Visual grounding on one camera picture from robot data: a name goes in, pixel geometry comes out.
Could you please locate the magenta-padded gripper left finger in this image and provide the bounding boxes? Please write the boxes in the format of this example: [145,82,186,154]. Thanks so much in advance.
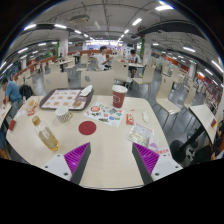
[41,142,92,186]

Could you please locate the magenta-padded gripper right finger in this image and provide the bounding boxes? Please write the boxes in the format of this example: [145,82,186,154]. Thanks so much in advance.
[131,142,184,186]

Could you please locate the clear bottle with tan cap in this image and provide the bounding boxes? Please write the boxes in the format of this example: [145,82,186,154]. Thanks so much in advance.
[31,115,60,152]

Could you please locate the white printed paper slip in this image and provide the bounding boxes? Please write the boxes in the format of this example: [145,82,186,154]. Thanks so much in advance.
[148,136,173,158]

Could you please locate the clear plastic bag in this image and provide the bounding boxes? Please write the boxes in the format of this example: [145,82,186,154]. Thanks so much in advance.
[126,122,155,148]

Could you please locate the flat round red coaster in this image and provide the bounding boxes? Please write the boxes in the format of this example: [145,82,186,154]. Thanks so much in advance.
[78,120,98,136]

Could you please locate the brown patterned white mug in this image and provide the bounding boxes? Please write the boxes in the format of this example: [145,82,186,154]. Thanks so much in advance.
[54,106,74,124]

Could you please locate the white sauce packet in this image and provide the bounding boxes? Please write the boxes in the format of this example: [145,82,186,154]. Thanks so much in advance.
[141,111,151,123]

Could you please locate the red sauce packet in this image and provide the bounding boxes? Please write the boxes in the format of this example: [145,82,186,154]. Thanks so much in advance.
[125,113,135,126]

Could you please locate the small red box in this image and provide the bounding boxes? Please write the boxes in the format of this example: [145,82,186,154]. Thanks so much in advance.
[8,119,17,132]

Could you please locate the beige cafeteria table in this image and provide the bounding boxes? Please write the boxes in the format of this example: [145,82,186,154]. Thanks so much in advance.
[188,103,218,145]

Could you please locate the dark brown food tray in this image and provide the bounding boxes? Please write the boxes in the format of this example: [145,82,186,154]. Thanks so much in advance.
[38,87,95,111]

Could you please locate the fried food piece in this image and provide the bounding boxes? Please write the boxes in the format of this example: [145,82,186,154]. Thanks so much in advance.
[72,99,83,109]

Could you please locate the paper food wrapper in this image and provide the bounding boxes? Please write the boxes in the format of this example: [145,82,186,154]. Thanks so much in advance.
[23,95,43,116]

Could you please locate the colourful sticker sheet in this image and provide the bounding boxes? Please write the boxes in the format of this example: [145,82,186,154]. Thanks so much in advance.
[82,101,125,129]

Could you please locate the group of beige chairs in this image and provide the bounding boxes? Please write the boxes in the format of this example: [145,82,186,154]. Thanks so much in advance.
[13,53,214,131]

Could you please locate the black backpack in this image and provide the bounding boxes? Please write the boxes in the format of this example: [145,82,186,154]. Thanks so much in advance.
[18,83,34,100]

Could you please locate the crumpled white napkin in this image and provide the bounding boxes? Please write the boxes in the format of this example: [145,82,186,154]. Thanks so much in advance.
[78,84,94,98]

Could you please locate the red paper cup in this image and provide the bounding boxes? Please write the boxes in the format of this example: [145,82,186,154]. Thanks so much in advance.
[111,84,129,109]

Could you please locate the beige dining chair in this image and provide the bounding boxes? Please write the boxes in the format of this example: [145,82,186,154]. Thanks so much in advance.
[43,71,70,94]
[80,69,116,97]

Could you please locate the ceiling lights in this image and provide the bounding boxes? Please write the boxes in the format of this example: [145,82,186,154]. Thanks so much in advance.
[0,1,224,76]

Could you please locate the ceiling air conditioner unit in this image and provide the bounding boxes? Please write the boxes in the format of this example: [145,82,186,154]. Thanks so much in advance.
[69,13,91,24]

